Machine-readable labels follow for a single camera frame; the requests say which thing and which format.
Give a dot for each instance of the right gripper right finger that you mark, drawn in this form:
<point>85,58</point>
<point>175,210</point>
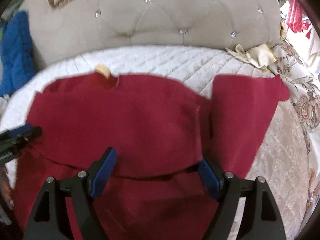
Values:
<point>225,188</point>

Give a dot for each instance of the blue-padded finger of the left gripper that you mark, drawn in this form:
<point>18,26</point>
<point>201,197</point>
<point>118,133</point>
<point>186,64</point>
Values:
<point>26,131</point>

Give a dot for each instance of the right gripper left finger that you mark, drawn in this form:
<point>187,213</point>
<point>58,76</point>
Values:
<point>84,188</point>

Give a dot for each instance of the dark red garment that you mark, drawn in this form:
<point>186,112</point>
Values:
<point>159,128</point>

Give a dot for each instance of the white quilted bedspread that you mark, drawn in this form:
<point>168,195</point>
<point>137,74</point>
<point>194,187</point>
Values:
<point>282,158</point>

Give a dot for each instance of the blue knitted cloth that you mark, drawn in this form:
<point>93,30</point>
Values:
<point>16,54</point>

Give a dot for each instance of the yellow garment label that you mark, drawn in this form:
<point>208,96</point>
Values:
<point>103,70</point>

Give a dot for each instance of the floral patterned blanket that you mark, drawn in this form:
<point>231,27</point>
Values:
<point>298,65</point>

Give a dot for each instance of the cream crumpled cloth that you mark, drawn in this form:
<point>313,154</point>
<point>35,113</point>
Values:
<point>259,57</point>

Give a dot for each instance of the beige tufted headboard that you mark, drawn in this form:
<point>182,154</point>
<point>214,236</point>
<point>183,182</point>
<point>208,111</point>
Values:
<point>82,26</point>

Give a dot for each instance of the red hanging garment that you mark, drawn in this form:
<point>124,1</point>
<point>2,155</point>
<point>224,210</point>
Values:
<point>294,19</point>

